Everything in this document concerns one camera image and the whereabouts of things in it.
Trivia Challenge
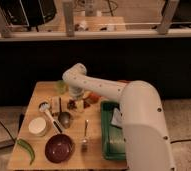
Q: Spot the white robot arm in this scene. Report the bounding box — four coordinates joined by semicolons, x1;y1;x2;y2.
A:
62;63;177;171

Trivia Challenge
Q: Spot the purple bowl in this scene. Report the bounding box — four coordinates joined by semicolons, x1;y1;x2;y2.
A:
45;134;74;163

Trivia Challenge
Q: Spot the orange peach fruit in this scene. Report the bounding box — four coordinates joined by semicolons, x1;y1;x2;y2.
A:
88;93;100;103

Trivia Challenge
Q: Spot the metal measuring cup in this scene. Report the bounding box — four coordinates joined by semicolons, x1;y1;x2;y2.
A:
58;101;71;129

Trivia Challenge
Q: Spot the wooden block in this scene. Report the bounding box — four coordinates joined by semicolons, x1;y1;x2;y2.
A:
51;96;60;116

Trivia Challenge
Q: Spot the green cup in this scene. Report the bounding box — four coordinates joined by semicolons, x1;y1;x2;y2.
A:
56;80;68;94

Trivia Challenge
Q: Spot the white dish brush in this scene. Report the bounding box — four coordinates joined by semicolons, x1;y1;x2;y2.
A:
39;102;62;133

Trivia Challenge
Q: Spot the grey folded cloth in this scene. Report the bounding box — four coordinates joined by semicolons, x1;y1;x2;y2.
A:
111;108;122;128

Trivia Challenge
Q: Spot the silver fork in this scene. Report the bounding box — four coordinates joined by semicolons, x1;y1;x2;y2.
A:
81;120;89;152

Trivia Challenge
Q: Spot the green plastic tray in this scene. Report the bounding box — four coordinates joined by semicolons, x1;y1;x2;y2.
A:
100;101;126;161

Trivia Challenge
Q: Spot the white round container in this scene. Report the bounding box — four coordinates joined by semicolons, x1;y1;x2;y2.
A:
28;117;47;137

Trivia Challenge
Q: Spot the green chili pepper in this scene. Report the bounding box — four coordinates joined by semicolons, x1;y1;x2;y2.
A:
17;139;35;164

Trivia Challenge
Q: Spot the black cable left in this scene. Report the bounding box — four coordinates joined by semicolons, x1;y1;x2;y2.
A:
0;110;17;142

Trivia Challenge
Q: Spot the black cable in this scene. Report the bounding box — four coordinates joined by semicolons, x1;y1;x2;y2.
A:
170;138;191;145
0;110;17;142

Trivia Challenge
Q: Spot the black cable right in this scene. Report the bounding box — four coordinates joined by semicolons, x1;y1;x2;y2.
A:
170;138;191;145

